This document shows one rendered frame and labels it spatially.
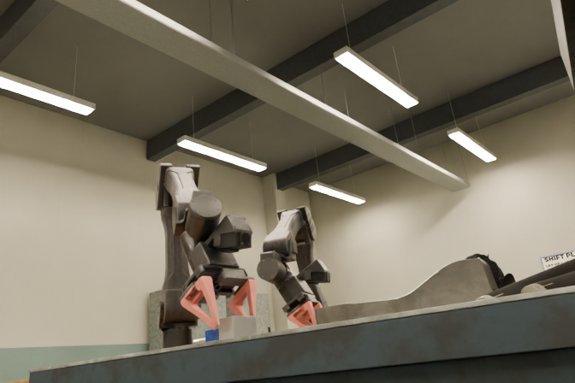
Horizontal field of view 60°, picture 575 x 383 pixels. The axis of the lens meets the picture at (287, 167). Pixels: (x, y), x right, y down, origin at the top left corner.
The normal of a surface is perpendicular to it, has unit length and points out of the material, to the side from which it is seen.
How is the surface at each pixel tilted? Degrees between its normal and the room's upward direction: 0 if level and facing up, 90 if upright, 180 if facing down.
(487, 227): 90
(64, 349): 90
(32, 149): 90
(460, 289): 90
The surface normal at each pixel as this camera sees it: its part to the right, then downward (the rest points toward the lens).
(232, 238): -0.69, -0.22
